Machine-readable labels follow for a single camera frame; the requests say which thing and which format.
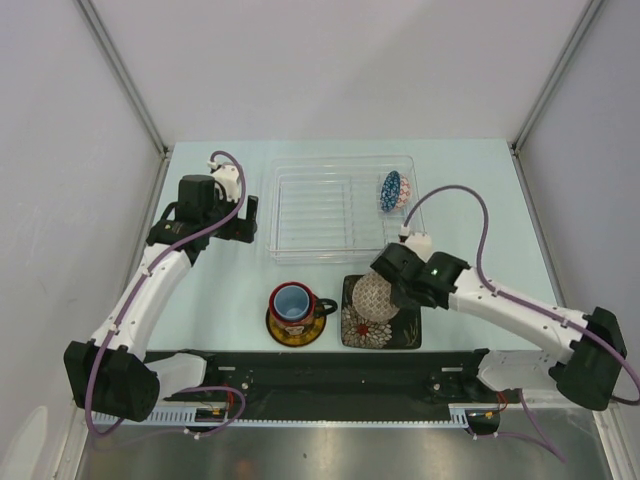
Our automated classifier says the black square floral plate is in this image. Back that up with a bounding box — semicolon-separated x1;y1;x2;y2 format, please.
340;275;422;350

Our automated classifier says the white wire dish rack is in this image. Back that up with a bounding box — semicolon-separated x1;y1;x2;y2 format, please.
261;155;419;264

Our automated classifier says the blue triangle pattern bowl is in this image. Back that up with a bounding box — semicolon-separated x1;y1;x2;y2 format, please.
379;170;412;213

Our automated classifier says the light blue cup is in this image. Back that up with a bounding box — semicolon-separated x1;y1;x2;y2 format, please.
273;285;311;322

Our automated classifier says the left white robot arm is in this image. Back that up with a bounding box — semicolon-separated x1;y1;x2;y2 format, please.
63;164;258;422

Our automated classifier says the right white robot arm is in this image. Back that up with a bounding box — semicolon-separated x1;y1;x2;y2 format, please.
371;243;627;411

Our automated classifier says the round yellow black saucer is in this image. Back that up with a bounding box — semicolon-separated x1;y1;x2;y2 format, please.
265;311;327;348

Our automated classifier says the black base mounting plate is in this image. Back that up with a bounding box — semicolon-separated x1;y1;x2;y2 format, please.
144;349;521;421

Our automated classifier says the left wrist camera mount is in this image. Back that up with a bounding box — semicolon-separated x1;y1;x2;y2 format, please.
207;160;241;203

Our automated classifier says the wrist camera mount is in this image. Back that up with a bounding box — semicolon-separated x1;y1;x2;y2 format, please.
399;226;433;262
207;160;241;203

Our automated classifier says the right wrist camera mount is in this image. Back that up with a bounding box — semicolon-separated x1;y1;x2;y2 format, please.
399;226;433;262

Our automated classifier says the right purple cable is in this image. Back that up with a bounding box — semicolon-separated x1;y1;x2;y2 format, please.
402;184;640;461

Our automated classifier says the purple cable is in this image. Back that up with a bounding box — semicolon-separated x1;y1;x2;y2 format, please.
402;184;640;461
84;150;247;441

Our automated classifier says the red mug black handle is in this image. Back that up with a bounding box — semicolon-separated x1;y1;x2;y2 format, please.
266;281;338;336

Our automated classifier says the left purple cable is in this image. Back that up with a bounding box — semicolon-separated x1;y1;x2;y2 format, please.
84;150;247;441

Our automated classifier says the white slotted cable duct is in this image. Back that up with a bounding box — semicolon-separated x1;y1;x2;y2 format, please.
144;404;474;427

